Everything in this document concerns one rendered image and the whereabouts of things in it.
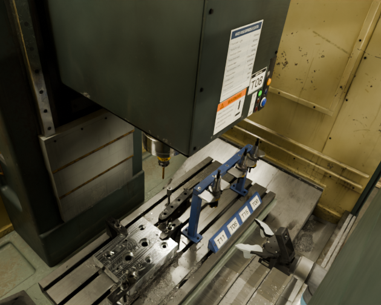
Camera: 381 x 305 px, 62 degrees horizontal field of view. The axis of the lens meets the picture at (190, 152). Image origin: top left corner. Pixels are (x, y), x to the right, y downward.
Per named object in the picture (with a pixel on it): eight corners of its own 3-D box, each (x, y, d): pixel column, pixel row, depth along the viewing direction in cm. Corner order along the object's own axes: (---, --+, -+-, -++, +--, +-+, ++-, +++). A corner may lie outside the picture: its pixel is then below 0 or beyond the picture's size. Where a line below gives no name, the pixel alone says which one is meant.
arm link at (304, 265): (308, 274, 100) (316, 256, 105) (294, 265, 102) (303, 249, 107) (301, 287, 104) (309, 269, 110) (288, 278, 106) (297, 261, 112)
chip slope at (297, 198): (310, 216, 214) (323, 188, 198) (259, 290, 169) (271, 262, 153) (205, 157, 254) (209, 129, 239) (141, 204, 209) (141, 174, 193)
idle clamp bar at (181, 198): (192, 199, 178) (193, 191, 174) (163, 229, 160) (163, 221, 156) (185, 195, 180) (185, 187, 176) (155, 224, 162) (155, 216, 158)
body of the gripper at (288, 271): (255, 261, 112) (287, 281, 107) (260, 246, 107) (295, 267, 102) (265, 247, 117) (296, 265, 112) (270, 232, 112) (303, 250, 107)
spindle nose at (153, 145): (169, 127, 125) (171, 100, 118) (195, 149, 116) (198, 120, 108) (133, 140, 117) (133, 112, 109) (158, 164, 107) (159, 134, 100)
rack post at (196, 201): (202, 237, 158) (210, 195, 140) (196, 244, 155) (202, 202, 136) (187, 226, 163) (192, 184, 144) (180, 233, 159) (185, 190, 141)
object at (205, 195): (218, 198, 137) (218, 197, 137) (210, 205, 134) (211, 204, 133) (205, 190, 141) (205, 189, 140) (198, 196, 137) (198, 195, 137)
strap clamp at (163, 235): (181, 236, 158) (182, 216, 149) (162, 253, 149) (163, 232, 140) (175, 232, 159) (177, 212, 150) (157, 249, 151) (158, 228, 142)
